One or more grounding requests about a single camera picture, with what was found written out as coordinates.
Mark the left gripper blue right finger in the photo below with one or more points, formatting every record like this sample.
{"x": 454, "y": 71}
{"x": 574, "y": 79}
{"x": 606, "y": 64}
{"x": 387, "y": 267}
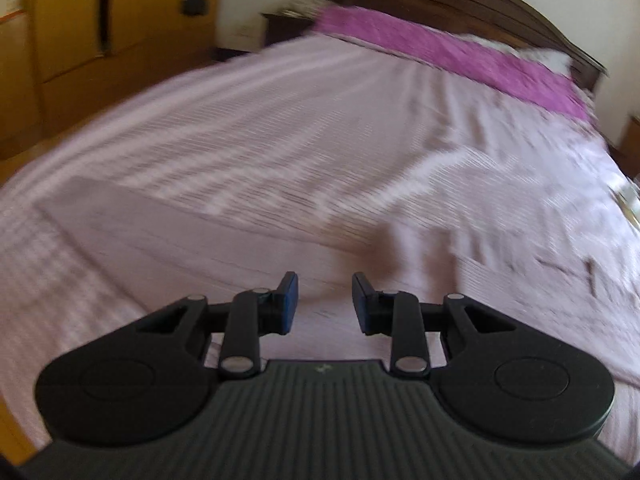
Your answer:
{"x": 402, "y": 317}

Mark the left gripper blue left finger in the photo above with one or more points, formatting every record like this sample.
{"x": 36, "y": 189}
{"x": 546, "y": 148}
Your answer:
{"x": 249, "y": 316}

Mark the lilac knitted cardigan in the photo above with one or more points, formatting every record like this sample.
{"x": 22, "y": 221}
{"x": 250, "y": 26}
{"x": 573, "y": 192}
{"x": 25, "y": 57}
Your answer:
{"x": 156, "y": 253}

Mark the pink checked bed sheet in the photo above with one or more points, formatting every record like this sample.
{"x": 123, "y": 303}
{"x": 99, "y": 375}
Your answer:
{"x": 315, "y": 137}

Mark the magenta crinkled pillow cover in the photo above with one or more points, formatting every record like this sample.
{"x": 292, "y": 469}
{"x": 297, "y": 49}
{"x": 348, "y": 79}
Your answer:
{"x": 527, "y": 81}

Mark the beige power strip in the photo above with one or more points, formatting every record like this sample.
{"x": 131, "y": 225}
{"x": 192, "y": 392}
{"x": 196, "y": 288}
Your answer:
{"x": 627, "y": 198}

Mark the dark wooden nightstand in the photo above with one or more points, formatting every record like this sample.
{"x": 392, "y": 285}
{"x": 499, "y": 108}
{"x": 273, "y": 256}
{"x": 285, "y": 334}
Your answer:
{"x": 281, "y": 28}

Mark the wooden dresser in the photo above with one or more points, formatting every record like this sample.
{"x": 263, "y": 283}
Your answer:
{"x": 626, "y": 154}

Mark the white pillow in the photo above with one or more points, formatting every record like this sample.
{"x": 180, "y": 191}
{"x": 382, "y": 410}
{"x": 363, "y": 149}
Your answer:
{"x": 556, "y": 61}

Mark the small black hanging bag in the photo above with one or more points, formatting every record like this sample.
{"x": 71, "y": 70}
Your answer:
{"x": 194, "y": 8}

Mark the dark wooden headboard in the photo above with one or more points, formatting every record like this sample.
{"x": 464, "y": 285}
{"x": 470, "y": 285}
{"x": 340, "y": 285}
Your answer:
{"x": 512, "y": 22}

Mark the yellow wooden wardrobe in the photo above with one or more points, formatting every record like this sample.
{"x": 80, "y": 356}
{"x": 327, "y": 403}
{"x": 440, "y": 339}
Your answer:
{"x": 64, "y": 61}

